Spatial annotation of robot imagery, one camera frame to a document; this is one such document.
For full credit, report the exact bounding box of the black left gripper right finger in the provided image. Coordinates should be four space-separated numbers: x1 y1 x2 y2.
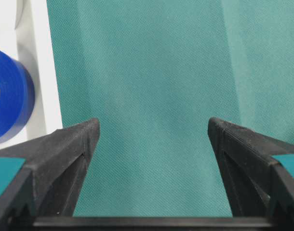
208 117 294 231

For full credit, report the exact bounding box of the white plastic tray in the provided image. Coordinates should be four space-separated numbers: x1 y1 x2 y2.
0 0 62 149

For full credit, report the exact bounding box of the white tape roll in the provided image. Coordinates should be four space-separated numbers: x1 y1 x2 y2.
0 0 26 32

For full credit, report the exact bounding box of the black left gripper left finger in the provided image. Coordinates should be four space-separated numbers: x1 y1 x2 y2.
0 118 100 231

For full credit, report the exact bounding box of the blue tape roll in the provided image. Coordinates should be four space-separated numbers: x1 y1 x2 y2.
0 51 35 143

